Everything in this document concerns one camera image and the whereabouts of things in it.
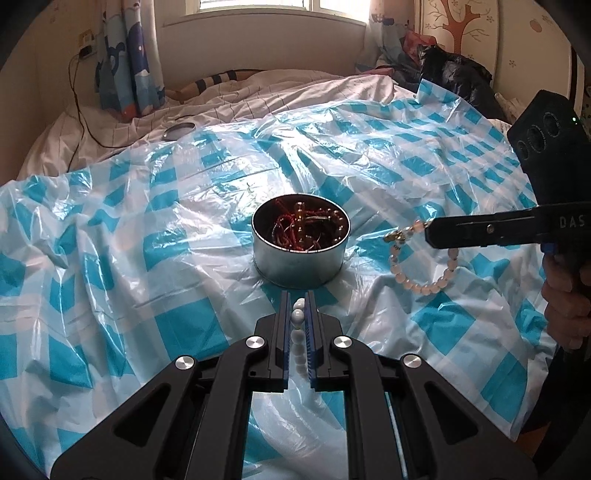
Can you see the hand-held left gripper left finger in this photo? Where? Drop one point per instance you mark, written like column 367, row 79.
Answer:
column 282, row 350

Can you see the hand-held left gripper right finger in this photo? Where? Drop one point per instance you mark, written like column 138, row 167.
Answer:
column 310, row 350

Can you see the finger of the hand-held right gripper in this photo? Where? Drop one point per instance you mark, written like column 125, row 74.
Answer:
column 475, row 228

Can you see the round metal tin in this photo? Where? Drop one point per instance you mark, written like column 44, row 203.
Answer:
column 295, row 267

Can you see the person's right forearm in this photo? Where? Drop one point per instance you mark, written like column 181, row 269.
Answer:
column 563, row 406

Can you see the person's right hand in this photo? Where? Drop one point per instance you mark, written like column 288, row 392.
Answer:
column 568, row 300

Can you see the black plastic bag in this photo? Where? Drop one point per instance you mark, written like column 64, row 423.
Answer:
column 457, row 74

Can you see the white wardrobe with tree print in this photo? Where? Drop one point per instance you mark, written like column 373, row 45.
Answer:
column 489, row 32

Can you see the blue checked plastic sheet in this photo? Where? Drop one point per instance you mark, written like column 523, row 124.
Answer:
column 138, row 230

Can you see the pile of clothes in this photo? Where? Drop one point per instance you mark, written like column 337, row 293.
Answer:
column 392, row 46

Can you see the pale grid bed quilt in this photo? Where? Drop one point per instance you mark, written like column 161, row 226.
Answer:
column 277, row 99

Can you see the round metal tin lid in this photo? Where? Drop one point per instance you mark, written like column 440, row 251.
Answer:
column 179, row 132

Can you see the striped pillow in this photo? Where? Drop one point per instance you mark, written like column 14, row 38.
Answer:
column 217, row 78

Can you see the white headboard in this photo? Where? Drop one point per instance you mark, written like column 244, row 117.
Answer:
column 258, row 44

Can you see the window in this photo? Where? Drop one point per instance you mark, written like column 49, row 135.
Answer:
column 277, row 5

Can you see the blue printed curtain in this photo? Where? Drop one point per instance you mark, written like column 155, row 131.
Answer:
column 134, row 60

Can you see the black wall charger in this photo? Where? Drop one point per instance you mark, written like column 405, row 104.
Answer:
column 86, row 50

